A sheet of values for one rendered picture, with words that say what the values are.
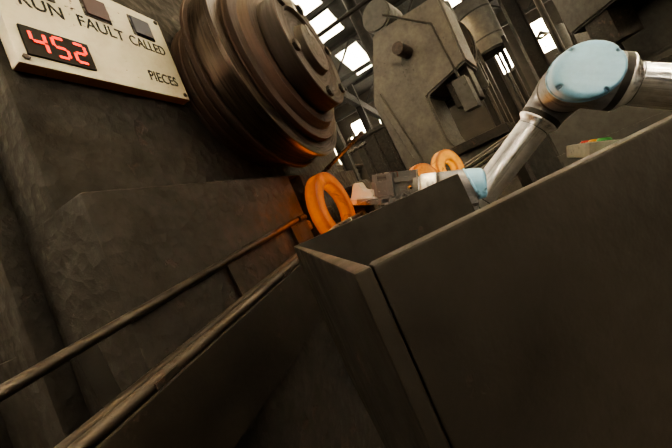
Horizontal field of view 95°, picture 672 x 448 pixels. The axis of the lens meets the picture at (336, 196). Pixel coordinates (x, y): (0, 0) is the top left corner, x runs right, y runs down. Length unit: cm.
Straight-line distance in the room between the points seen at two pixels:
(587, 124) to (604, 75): 201
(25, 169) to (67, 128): 7
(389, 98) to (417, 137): 53
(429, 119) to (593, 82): 268
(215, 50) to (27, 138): 31
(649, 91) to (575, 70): 14
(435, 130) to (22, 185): 318
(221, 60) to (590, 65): 70
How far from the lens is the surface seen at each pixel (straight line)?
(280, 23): 70
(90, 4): 71
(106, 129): 58
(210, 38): 68
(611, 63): 82
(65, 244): 49
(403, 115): 351
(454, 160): 129
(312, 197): 68
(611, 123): 289
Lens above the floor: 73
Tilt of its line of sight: 3 degrees up
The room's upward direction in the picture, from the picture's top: 24 degrees counter-clockwise
